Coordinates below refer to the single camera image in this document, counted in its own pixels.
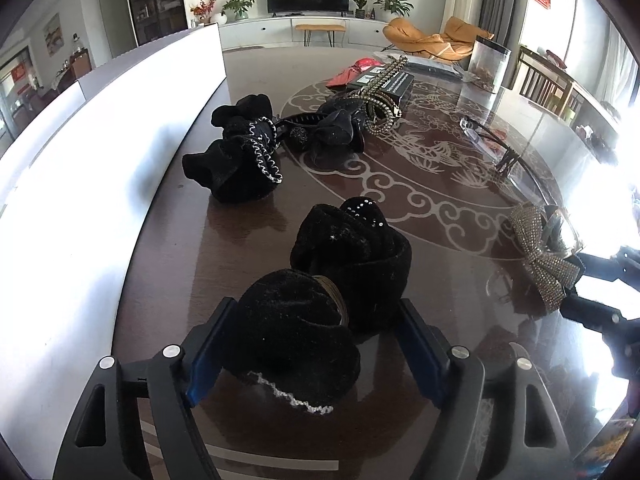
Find long white panel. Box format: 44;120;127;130
0;25;226;461

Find orange lounge chair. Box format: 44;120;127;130
440;16;494;62
382;17;447;54

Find clear jar with black lid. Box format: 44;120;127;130
467;37;512;92

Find black velvet bead-trim scrunchie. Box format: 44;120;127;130
217;269;362;415

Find black box with white labels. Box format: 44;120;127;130
350;70;415;105

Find eyeglasses with dark temples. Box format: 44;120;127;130
459;114;526;177

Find wooden slat chair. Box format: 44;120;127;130
515;45;577;112

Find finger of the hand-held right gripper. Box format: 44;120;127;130
559;293;640;342
575;245;640;293

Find large leafy potted plant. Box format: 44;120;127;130
374;0;415;19

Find red flowers in vase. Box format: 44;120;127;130
190;0;219;26

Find red shiny wrapper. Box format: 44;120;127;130
325;57;387;90

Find floral patterned cloth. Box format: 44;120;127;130
572;417;638;468

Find black velvet rhinestone-dotted scrunchie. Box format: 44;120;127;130
290;199;413;333

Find dark glass display cabinet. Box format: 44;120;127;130
124;0;184;47

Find white television cabinet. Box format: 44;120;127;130
218;14;397;52

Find grey curtain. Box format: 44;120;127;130
481;0;524;45

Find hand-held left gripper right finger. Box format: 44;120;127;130
397;297;576;480

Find bushy green potted plant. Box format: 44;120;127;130
221;0;257;22

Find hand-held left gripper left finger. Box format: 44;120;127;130
52;296;238;480

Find framed wall painting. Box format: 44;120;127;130
44;12;62;56

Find rhinestone bow hair clip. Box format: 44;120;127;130
510;203;586;311

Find wooden sideboard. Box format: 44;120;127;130
55;50;94;87

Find black flower hair clip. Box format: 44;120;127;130
282;100;372;167

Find dark patterned wooden desktop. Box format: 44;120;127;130
112;45;640;480

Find flat black white package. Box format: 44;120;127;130
400;55;472;79

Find black chain-trim scrunchie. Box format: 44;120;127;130
181;94;284;204

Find wooden bench with metal legs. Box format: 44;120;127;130
294;23;347;49

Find gold hair claw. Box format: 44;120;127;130
347;56;410;135

